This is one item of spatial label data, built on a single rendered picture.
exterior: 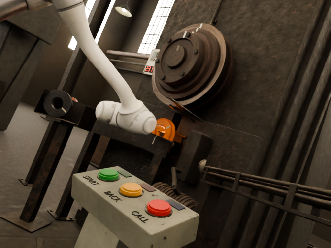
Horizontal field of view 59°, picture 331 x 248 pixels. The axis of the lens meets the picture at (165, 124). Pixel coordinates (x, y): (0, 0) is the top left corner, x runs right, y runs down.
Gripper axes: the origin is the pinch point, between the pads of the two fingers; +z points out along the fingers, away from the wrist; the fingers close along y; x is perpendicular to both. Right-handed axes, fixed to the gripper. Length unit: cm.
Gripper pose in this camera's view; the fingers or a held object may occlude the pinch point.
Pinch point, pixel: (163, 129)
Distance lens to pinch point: 153.6
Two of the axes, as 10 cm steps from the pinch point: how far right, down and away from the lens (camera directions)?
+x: 3.3, -9.4, -0.1
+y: 6.8, 2.4, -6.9
